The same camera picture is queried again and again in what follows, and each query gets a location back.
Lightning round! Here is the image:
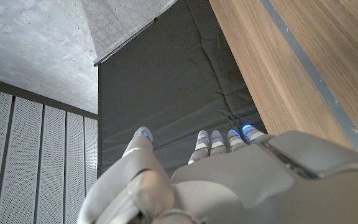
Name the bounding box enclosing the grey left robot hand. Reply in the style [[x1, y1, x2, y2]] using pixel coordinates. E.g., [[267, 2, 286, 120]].
[[76, 124, 358, 224]]

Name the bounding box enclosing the grey curtain rod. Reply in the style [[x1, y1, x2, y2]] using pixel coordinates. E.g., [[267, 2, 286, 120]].
[[93, 16, 158, 68]]

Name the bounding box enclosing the black curtain backdrop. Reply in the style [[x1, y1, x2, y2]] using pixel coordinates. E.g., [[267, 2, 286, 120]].
[[97, 0, 267, 178]]

